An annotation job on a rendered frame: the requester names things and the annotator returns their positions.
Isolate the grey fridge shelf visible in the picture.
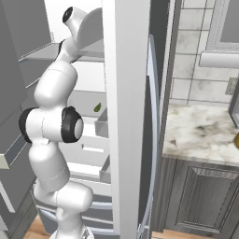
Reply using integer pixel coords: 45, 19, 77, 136
18, 40, 105, 63

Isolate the small green food piece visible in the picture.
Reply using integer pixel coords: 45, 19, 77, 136
93, 102, 104, 113

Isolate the grey wall cupboard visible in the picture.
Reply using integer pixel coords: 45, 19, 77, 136
205, 0, 239, 51

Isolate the dark grey appliance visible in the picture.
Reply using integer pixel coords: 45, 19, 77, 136
228, 89, 239, 129

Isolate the white horizontal bar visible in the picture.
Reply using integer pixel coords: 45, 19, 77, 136
198, 50, 239, 69

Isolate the grey fridge drawer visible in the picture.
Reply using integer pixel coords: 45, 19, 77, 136
31, 182, 117, 236

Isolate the white grey fridge door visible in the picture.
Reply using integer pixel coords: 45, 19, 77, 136
102, 0, 162, 239

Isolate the pale door bin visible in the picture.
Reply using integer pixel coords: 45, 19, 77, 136
0, 133, 28, 171

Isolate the dark grey fridge door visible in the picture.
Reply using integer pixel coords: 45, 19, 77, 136
0, 0, 54, 239

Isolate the grey wall socket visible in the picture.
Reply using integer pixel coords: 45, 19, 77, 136
226, 77, 239, 96

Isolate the grey door bin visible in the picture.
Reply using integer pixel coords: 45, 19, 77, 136
94, 106, 110, 138
99, 154, 112, 185

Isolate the grey base cupboard door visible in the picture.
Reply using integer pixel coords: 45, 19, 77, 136
163, 158, 239, 235

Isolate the white fridge interior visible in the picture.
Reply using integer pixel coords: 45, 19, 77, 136
18, 0, 114, 239

